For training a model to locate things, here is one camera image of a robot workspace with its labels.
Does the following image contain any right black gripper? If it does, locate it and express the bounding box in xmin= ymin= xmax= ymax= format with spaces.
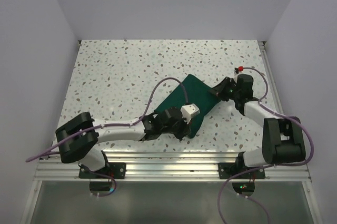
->
xmin=207 ymin=76 xmax=240 ymax=102

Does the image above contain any dark green surgical cloth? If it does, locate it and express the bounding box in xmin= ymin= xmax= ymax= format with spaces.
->
xmin=154 ymin=74 xmax=220 ymax=138

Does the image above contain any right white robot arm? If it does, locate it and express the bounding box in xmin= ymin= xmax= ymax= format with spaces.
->
xmin=209 ymin=74 xmax=306 ymax=178

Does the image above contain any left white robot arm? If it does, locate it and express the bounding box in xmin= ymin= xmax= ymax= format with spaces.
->
xmin=55 ymin=104 xmax=199 ymax=178

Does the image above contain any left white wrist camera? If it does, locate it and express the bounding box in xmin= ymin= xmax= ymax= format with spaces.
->
xmin=181 ymin=103 xmax=200 ymax=118

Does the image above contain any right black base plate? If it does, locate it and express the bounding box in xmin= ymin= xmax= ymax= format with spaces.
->
xmin=217 ymin=162 xmax=266 ymax=192

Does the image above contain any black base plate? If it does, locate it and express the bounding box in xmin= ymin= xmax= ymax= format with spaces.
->
xmin=78 ymin=162 xmax=126 ymax=179
xmin=217 ymin=162 xmax=266 ymax=192

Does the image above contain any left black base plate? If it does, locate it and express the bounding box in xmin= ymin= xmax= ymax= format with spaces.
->
xmin=78 ymin=162 xmax=126 ymax=179

